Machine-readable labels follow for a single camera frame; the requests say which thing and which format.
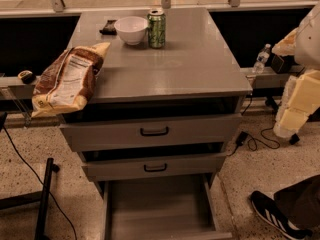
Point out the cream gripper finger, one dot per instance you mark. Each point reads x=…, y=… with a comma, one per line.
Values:
x=300, y=99
x=287, y=46

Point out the green soda can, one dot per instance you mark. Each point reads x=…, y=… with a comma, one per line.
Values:
x=156, y=28

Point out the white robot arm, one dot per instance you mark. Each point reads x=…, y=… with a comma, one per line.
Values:
x=307, y=52

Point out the grey top drawer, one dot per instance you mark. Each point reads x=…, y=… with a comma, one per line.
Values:
x=152, y=132

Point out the grey drawer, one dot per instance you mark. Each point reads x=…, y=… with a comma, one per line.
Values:
x=162, y=208
x=152, y=132
x=154, y=167

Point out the grey middle drawer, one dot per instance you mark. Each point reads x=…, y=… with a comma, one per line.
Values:
x=154, y=167

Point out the grey drawer cabinet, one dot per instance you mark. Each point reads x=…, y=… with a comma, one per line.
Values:
x=195, y=74

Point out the grey bottom drawer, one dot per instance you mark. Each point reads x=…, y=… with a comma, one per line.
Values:
x=162, y=208

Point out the small black box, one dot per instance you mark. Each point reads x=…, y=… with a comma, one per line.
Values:
x=281, y=64

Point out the clear water bottle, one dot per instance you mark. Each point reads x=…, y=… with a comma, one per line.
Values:
x=261, y=59

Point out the dark trouser leg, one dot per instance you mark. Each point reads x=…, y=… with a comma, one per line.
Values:
x=300, y=203

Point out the black white sneaker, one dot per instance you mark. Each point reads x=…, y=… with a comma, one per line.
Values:
x=267, y=210

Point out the white bowl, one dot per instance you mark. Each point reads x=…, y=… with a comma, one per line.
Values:
x=131, y=29

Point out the small black snack packet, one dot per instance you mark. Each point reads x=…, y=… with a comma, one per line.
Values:
x=109, y=28

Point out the brown chip bag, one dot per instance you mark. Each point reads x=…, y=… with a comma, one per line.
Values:
x=68, y=84

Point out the black tape measure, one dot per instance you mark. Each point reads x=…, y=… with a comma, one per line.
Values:
x=26, y=76

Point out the black metal stand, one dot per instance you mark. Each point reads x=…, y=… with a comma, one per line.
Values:
x=39, y=196

